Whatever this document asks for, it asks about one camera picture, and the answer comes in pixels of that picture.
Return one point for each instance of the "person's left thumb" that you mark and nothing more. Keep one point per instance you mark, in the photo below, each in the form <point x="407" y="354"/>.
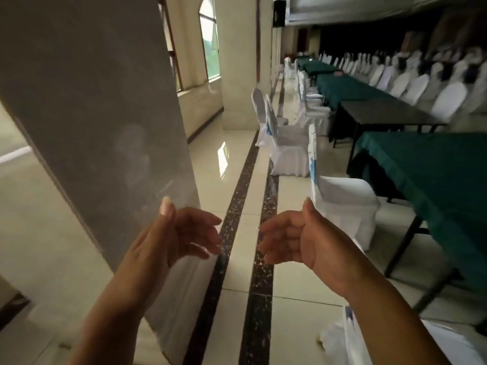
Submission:
<point x="167" y="210"/>

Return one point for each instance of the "bare black table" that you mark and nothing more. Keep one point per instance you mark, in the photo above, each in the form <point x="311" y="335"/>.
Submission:
<point x="384" y="110"/>

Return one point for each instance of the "arched window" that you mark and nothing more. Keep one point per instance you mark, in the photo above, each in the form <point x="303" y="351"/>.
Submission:
<point x="210" y="41"/>

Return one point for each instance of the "brown framed window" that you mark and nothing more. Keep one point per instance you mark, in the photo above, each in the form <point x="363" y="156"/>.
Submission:
<point x="173" y="45"/>

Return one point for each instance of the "white covered chair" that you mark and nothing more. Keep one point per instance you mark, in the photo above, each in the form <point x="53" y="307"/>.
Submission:
<point x="290" y="68"/>
<point x="314" y="110"/>
<point x="260" y="110"/>
<point x="285" y="148"/>
<point x="346" y="201"/>

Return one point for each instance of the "person's right thumb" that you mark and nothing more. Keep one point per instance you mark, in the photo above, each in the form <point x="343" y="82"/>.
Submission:
<point x="311" y="212"/>

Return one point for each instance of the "person's left hand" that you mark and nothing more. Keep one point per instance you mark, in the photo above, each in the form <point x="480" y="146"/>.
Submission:
<point x="152" y="250"/>

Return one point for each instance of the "person's right hand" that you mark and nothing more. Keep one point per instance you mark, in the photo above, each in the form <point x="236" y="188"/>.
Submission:
<point x="315" y="247"/>

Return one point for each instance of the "table with green tablecloth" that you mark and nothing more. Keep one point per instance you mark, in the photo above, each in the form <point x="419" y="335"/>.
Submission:
<point x="437" y="174"/>
<point x="346" y="89"/>
<point x="314" y="66"/>

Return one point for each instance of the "black wall speaker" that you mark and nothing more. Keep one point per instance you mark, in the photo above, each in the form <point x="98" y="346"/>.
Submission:
<point x="279" y="13"/>

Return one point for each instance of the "translucent grey fabric sheet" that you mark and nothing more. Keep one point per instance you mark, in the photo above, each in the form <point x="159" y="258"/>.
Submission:
<point x="95" y="110"/>

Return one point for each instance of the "person's left forearm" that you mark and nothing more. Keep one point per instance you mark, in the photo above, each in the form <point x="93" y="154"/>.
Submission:
<point x="114" y="323"/>

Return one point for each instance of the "row of white covered chairs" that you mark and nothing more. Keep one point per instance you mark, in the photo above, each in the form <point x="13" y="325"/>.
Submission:
<point x="418" y="79"/>

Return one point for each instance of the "person's right forearm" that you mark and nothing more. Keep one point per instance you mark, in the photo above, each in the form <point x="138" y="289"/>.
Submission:
<point x="395" y="323"/>

